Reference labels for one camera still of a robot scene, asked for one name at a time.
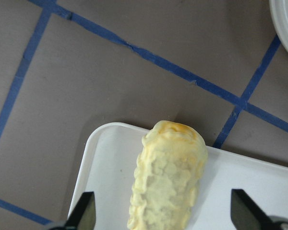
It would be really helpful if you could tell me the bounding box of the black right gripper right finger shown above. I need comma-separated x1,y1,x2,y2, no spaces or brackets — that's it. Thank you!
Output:
230,189,275,230

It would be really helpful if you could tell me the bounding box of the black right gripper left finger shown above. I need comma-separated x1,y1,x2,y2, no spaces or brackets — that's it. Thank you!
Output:
66,192,96,228

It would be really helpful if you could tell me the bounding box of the white round dish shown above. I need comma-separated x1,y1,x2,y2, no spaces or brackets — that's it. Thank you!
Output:
269,0,288,52

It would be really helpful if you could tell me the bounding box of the white rectangular tray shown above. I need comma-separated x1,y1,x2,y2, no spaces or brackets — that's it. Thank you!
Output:
71,122,288,230

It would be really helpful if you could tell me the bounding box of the yellow bread roll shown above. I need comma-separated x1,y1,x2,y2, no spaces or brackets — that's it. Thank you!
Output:
127,120,208,230

